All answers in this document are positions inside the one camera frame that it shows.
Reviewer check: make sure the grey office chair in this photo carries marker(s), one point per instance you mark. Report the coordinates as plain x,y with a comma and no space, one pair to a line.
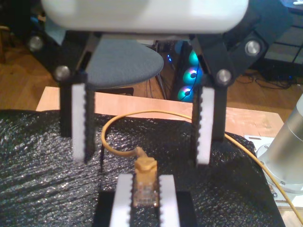
123,63

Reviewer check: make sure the computer tower with lit fans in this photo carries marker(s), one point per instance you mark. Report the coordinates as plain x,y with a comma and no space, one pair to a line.
189,75

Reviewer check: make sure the black bubble wrap mat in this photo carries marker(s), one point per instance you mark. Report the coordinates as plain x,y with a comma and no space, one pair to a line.
47,177

